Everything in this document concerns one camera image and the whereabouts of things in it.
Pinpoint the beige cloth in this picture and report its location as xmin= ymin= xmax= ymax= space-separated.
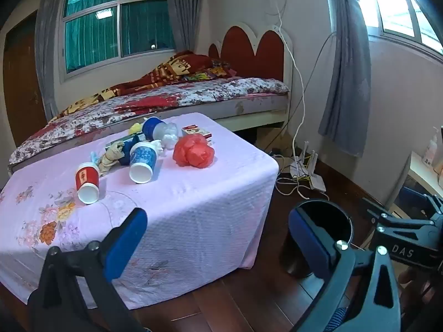
xmin=96 ymin=142 xmax=126 ymax=178

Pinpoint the white router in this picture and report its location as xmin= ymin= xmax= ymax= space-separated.
xmin=289 ymin=140 xmax=327 ymax=191

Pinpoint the red and white headboard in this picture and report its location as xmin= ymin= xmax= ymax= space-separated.
xmin=208 ymin=22 xmax=295 ymax=81

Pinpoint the bright window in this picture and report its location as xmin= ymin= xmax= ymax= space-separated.
xmin=358 ymin=0 xmax=443 ymax=56

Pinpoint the clear crumpled plastic bag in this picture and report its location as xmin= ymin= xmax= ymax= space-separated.
xmin=154 ymin=122 xmax=179 ymax=149

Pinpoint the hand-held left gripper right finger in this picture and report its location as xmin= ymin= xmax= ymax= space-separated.
xmin=288 ymin=207 xmax=404 ymax=332

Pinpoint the small red box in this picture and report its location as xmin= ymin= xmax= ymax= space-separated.
xmin=181 ymin=124 xmax=213 ymax=142

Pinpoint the brown wooden door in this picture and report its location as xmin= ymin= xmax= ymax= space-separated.
xmin=3 ymin=10 xmax=48 ymax=147

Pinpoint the blue patterned paper cup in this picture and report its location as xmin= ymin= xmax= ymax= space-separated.
xmin=129 ymin=141 xmax=158 ymax=184

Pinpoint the green curtained window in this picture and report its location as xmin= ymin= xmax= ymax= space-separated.
xmin=58 ymin=0 xmax=178 ymax=83

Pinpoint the red plastic bag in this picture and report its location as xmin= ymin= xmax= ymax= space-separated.
xmin=172 ymin=134 xmax=215 ymax=169

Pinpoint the floral bed sheet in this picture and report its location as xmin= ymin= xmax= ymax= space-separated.
xmin=9 ymin=77 xmax=290 ymax=166

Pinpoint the red paper cup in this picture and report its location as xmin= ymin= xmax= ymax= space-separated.
xmin=75 ymin=162 xmax=101 ymax=204

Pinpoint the grey cable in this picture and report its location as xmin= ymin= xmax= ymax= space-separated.
xmin=268 ymin=31 xmax=338 ymax=153

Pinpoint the pink floral tablecloth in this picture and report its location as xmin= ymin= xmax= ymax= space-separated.
xmin=0 ymin=112 xmax=279 ymax=310

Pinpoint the green and white carton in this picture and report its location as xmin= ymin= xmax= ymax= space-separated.
xmin=105 ymin=137 xmax=136 ymax=148

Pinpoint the white pump bottle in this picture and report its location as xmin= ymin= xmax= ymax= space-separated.
xmin=421 ymin=126 xmax=439 ymax=167

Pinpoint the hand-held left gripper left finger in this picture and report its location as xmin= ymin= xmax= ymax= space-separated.
xmin=27 ymin=207 xmax=149 ymax=332

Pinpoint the colourful pillow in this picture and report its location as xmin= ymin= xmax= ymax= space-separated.
xmin=204 ymin=59 xmax=238 ymax=78

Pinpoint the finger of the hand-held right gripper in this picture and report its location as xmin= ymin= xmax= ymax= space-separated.
xmin=362 ymin=197 xmax=437 ymax=233
xmin=402 ymin=187 xmax=443 ymax=220

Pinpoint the white desk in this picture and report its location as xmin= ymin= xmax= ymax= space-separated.
xmin=389 ymin=150 xmax=443 ymax=211

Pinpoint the white cable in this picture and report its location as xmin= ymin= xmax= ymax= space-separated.
xmin=259 ymin=0 xmax=307 ymax=161

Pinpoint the red patterned blanket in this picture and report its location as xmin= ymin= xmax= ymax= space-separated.
xmin=99 ymin=50 xmax=222 ymax=98

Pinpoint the dark blue cloth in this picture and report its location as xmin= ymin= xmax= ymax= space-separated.
xmin=119 ymin=136 xmax=142 ymax=165

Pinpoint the black trash bin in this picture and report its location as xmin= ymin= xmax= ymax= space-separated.
xmin=279 ymin=199 xmax=354 ymax=278

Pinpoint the grey tied curtain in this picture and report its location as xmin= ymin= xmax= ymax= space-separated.
xmin=318 ymin=0 xmax=374 ymax=157

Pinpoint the person's right hand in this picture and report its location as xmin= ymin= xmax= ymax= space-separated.
xmin=397 ymin=269 xmax=435 ymax=300

